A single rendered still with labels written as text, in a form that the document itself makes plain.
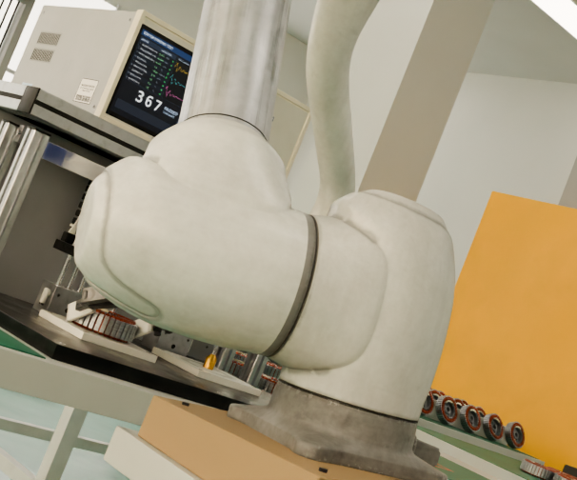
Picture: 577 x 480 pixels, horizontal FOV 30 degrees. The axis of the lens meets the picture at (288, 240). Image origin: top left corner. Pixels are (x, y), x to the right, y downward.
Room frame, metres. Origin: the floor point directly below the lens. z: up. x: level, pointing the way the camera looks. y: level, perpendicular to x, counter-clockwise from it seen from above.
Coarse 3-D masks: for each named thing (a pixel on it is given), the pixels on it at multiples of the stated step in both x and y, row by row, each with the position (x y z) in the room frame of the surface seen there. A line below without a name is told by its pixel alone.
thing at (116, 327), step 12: (96, 312) 1.75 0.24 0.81; (108, 312) 1.84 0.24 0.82; (84, 324) 1.75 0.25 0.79; (96, 324) 1.75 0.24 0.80; (108, 324) 1.76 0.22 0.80; (120, 324) 1.76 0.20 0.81; (132, 324) 1.79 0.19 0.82; (108, 336) 1.76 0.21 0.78; (120, 336) 1.77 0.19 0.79; (132, 336) 1.80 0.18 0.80
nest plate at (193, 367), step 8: (152, 352) 1.97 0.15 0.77; (160, 352) 1.95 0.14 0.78; (168, 352) 1.95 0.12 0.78; (168, 360) 1.93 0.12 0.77; (176, 360) 1.91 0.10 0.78; (184, 360) 1.93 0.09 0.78; (192, 360) 2.01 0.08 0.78; (184, 368) 1.89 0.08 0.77; (192, 368) 1.87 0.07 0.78; (200, 368) 1.91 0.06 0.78; (216, 368) 2.05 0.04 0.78; (200, 376) 1.86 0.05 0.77; (208, 376) 1.87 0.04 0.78; (216, 376) 1.88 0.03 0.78; (224, 376) 1.93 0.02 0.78; (232, 376) 2.00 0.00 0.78; (224, 384) 1.90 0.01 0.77; (232, 384) 1.91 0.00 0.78; (240, 384) 1.92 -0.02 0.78; (248, 384) 1.97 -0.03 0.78; (248, 392) 1.94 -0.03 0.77; (256, 392) 1.95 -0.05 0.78
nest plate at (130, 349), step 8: (40, 312) 1.81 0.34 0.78; (48, 312) 1.79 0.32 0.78; (48, 320) 1.79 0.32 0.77; (56, 320) 1.77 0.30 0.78; (64, 320) 1.77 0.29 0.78; (64, 328) 1.74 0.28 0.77; (72, 328) 1.73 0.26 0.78; (80, 328) 1.75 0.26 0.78; (80, 336) 1.70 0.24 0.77; (88, 336) 1.71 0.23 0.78; (96, 336) 1.72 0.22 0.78; (104, 336) 1.77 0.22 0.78; (96, 344) 1.72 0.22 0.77; (104, 344) 1.73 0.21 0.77; (112, 344) 1.74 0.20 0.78; (120, 344) 1.75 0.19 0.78; (128, 344) 1.80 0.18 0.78; (128, 352) 1.76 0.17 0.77; (136, 352) 1.77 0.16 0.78; (144, 352) 1.78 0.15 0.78; (152, 360) 1.79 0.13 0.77
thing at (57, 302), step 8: (48, 288) 1.89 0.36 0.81; (56, 288) 1.87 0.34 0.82; (64, 288) 1.88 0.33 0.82; (40, 296) 1.90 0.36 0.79; (48, 296) 1.88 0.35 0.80; (56, 296) 1.88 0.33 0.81; (64, 296) 1.89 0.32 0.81; (72, 296) 1.90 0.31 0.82; (80, 296) 1.91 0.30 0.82; (48, 304) 1.88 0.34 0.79; (56, 304) 1.88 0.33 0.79; (64, 304) 1.89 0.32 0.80; (56, 312) 1.89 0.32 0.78; (64, 312) 1.89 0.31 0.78
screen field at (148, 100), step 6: (138, 90) 1.88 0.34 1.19; (138, 96) 1.89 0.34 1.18; (144, 96) 1.89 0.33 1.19; (150, 96) 1.90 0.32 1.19; (138, 102) 1.89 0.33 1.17; (144, 102) 1.90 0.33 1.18; (150, 102) 1.90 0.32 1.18; (156, 102) 1.91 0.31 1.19; (162, 102) 1.92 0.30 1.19; (150, 108) 1.91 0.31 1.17; (156, 108) 1.91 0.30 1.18
